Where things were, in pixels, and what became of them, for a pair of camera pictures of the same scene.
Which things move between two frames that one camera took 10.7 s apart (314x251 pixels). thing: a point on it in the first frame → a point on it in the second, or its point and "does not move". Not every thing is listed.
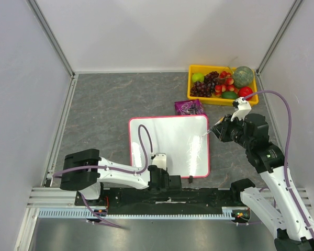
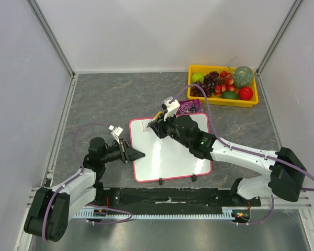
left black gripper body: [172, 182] → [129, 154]
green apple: [198, 77] does not move
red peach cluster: [226, 83] does not move
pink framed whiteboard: [184, 139] does not move
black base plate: [193, 201] does not move
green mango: [229, 95] does not move
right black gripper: [223, 131] → [160, 127]
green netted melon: [243, 76] does not move
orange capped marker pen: [219, 122] → [145, 124]
